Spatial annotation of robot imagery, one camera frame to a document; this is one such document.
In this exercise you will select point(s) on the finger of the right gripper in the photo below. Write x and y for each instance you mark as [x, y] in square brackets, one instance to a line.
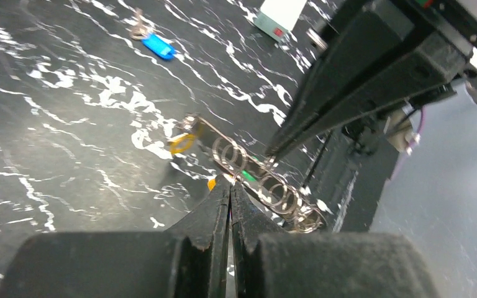
[280, 145]

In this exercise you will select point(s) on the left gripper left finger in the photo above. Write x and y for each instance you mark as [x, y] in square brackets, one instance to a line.
[189, 259]

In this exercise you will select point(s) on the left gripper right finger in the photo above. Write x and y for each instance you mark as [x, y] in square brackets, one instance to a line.
[271, 262]

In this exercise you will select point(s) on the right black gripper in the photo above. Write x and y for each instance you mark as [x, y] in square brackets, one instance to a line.
[399, 52]

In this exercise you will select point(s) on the silver metal keyring plate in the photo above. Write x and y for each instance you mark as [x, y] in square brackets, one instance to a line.
[269, 189]

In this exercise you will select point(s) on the orange key tag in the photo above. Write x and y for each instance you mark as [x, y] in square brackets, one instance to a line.
[211, 184]

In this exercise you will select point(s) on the green key tag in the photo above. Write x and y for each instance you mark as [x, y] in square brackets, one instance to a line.
[247, 176]

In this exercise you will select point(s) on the yellow key tag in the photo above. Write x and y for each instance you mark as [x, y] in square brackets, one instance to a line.
[181, 143]

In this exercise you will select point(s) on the white card box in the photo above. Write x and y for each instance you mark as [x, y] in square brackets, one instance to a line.
[277, 18]

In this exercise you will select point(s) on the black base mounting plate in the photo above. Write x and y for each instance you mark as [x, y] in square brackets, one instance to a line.
[348, 186]

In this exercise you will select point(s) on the silver key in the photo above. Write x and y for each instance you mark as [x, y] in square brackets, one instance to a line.
[139, 31]

